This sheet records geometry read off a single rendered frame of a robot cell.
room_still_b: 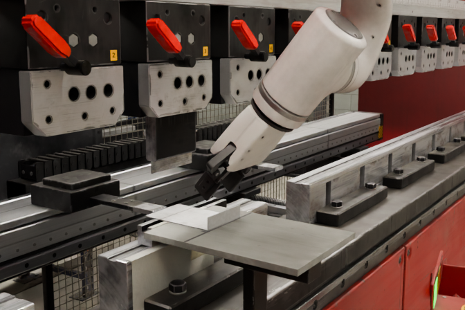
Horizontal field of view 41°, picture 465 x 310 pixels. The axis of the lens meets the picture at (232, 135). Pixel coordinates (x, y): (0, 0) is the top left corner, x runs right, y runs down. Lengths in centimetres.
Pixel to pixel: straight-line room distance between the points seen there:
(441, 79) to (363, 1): 216
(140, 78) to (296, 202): 61
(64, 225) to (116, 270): 27
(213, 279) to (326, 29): 45
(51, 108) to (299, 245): 39
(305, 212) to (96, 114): 69
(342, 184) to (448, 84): 156
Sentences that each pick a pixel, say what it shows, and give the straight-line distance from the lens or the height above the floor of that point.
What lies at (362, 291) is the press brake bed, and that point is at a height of 74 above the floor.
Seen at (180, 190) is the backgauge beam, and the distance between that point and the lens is 142.
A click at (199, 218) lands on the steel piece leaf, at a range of 101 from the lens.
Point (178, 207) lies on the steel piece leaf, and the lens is 107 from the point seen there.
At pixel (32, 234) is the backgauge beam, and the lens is 115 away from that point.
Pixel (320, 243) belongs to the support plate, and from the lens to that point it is 91.
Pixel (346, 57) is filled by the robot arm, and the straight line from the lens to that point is 82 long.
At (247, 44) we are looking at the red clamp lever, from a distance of 103.
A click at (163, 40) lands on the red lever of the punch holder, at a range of 86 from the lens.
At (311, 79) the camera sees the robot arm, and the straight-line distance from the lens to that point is 83.
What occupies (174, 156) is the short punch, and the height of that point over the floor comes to 110.
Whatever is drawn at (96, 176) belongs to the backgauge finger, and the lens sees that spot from 117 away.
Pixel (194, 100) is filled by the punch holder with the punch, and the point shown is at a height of 119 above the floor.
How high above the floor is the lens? 130
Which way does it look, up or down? 10 degrees down
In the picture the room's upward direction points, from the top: straight up
